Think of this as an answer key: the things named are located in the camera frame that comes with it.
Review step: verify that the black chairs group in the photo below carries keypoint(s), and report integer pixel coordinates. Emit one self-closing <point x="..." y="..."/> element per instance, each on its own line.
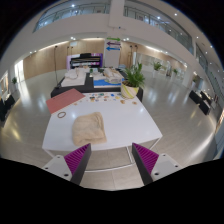
<point x="200" y="101"/>
<point x="6" y="106"/>

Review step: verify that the white architectural model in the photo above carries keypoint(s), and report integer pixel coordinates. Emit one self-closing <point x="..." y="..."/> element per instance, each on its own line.
<point x="71" y="80"/>

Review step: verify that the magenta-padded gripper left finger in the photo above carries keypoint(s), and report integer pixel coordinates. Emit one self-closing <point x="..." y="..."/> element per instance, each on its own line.
<point x="78" y="159"/>

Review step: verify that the small potted floor plant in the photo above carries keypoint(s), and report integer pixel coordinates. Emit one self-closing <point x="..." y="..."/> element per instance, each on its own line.
<point x="14" y="80"/>

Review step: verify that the beige knitted towel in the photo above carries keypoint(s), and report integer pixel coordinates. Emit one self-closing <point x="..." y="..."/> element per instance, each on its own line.
<point x="88" y="130"/>

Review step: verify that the black digital piano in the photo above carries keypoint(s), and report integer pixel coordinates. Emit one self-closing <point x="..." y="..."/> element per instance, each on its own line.
<point x="85" y="61"/>

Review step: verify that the black draped display table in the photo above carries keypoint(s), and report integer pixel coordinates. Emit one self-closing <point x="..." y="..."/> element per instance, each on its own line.
<point x="88" y="87"/>

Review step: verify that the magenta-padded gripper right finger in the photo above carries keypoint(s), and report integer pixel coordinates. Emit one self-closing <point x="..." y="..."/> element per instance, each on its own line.
<point x="146" y="159"/>

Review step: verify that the blue base architectural model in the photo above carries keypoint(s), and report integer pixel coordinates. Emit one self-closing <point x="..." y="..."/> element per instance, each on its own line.
<point x="103" y="83"/>

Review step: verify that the salmon pink flat board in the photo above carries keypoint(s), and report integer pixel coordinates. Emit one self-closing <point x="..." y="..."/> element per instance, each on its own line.
<point x="63" y="100"/>

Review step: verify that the purple lit display screen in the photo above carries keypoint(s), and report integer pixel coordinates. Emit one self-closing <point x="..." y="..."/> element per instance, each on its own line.
<point x="68" y="61"/>

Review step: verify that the potted plant in striped pot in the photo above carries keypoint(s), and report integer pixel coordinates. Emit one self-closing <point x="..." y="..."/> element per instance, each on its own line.
<point x="128" y="91"/>

